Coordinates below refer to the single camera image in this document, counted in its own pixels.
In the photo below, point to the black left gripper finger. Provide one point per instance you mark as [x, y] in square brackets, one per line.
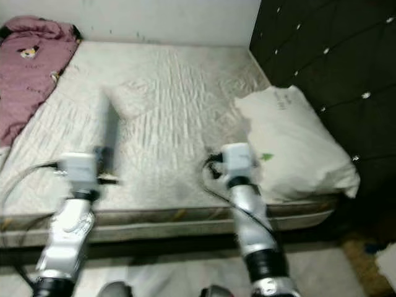
[112, 139]

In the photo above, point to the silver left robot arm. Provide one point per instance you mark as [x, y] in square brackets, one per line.
[68, 241]

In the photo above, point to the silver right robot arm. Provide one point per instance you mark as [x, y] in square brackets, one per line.
[257, 235]

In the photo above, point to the white printed pillow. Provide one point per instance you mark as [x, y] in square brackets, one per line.
[297, 142]

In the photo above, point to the mauve cartoon print blanket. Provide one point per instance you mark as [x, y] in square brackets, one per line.
[31, 80]

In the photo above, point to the grey robot left leg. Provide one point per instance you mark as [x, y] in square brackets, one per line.
[112, 291]

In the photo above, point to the grey robot leg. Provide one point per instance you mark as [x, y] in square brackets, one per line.
[213, 292]
[112, 291]

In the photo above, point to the grey robot right leg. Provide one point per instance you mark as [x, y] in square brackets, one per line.
[213, 292]

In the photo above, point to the dark tufted headboard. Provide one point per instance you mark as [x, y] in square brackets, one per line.
[328, 49]

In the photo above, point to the brown patterned rug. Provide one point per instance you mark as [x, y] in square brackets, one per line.
[356, 260]

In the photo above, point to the white crumpled cloth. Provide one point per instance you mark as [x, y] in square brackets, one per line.
[387, 266]

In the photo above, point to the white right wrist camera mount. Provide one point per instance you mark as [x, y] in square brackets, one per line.
[238, 161]

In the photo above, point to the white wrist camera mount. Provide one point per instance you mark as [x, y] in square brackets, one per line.
[80, 168]
[238, 161]

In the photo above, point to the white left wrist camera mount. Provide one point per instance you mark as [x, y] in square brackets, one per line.
[80, 168]

